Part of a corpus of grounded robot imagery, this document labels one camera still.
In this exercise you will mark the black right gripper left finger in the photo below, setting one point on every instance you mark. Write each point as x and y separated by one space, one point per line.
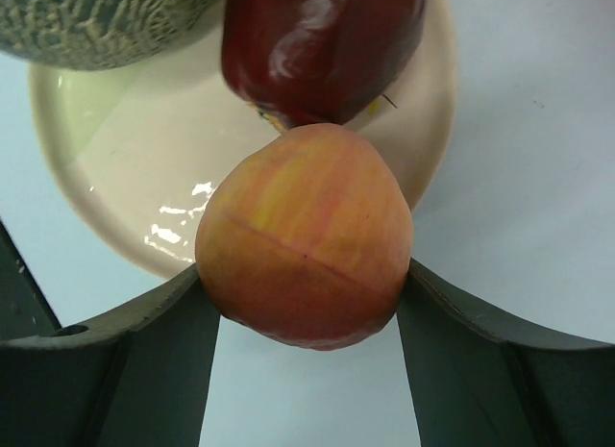
136 375

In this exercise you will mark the green netted fake melon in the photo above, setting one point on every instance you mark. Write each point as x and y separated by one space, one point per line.
94 35

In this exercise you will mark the cream ceramic plate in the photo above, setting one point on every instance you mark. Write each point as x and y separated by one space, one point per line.
139 150

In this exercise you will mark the red yellow fake peach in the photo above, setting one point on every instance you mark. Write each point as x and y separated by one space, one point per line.
308 240

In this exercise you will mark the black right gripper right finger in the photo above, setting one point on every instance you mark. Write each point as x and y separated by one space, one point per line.
481 376

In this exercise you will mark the dark red fake apple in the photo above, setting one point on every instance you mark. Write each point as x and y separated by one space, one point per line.
317 61

